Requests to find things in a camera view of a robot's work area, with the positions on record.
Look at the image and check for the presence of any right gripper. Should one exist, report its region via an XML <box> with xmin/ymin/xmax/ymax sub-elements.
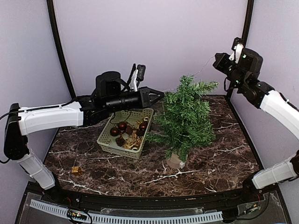
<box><xmin>213</xmin><ymin>52</ymin><xmax>247</xmax><ymax>90</ymax></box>

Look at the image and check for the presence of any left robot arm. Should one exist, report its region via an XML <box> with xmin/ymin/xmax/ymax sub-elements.
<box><xmin>4</xmin><ymin>69</ymin><xmax>164</xmax><ymax>203</ymax></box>

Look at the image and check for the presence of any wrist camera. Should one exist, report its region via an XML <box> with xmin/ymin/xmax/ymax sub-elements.
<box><xmin>229</xmin><ymin>37</ymin><xmax>244</xmax><ymax>64</ymax></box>
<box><xmin>127</xmin><ymin>63</ymin><xmax>146</xmax><ymax>91</ymax></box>

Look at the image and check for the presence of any brown pine cone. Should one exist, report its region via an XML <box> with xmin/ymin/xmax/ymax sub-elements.
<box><xmin>115</xmin><ymin>137</ymin><xmax>126</xmax><ymax>147</ymax></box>

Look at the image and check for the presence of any right black frame post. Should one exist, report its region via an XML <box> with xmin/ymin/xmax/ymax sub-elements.
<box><xmin>225</xmin><ymin>0</ymin><xmax>255</xmax><ymax>101</ymax></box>

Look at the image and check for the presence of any red ball ornament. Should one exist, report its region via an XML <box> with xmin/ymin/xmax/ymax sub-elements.
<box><xmin>110</xmin><ymin>127</ymin><xmax>120</xmax><ymax>137</ymax></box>
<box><xmin>139</xmin><ymin>122</ymin><xmax>148</xmax><ymax>132</ymax></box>
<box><xmin>117</xmin><ymin>121</ymin><xmax>127</xmax><ymax>131</ymax></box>

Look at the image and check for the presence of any white cable duct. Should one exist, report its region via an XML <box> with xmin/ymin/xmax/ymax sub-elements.
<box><xmin>29</xmin><ymin>199</ymin><xmax>223</xmax><ymax>224</ymax></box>

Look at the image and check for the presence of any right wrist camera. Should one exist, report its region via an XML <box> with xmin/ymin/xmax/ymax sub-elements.
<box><xmin>229</xmin><ymin>37</ymin><xmax>244</xmax><ymax>64</ymax></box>

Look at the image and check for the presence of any black frame post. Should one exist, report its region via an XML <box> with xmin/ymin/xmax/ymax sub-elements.
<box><xmin>225</xmin><ymin>0</ymin><xmax>255</xmax><ymax>101</ymax></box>
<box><xmin>46</xmin><ymin>0</ymin><xmax>76</xmax><ymax>98</ymax></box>

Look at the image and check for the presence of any fairy light string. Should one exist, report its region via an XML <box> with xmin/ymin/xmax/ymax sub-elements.
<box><xmin>163</xmin><ymin>57</ymin><xmax>215</xmax><ymax>93</ymax></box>

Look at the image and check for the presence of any wooden tree base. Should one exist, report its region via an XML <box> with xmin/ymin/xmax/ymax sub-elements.
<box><xmin>166</xmin><ymin>153</ymin><xmax>185</xmax><ymax>169</ymax></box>

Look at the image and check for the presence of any left black frame post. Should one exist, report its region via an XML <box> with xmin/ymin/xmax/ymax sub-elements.
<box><xmin>46</xmin><ymin>0</ymin><xmax>76</xmax><ymax>98</ymax></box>

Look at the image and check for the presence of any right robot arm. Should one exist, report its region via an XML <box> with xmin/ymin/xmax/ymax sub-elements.
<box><xmin>213</xmin><ymin>45</ymin><xmax>299</xmax><ymax>203</ymax></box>

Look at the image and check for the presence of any small green christmas tree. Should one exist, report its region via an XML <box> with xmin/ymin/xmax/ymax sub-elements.
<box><xmin>146</xmin><ymin>75</ymin><xmax>219</xmax><ymax>162</ymax></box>

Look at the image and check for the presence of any black front rail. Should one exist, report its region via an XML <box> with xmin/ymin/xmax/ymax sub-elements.
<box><xmin>25</xmin><ymin>172</ymin><xmax>264</xmax><ymax>212</ymax></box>

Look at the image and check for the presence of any beige plastic basket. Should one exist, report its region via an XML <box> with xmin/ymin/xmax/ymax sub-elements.
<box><xmin>97</xmin><ymin>108</ymin><xmax>154</xmax><ymax>160</ymax></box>

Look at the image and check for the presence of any white battery box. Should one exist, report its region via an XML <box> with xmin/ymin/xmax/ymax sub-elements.
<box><xmin>179</xmin><ymin>162</ymin><xmax>185</xmax><ymax>168</ymax></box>

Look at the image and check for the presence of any gold ornaments pile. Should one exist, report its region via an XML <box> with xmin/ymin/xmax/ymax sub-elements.
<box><xmin>123</xmin><ymin>117</ymin><xmax>149</xmax><ymax>151</ymax></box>

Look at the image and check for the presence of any gold gift box ornament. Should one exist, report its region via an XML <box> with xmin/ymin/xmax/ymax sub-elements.
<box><xmin>71</xmin><ymin>166</ymin><xmax>82</xmax><ymax>176</ymax></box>

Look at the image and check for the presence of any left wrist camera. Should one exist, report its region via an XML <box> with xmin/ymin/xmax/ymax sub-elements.
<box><xmin>127</xmin><ymin>63</ymin><xmax>146</xmax><ymax>91</ymax></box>

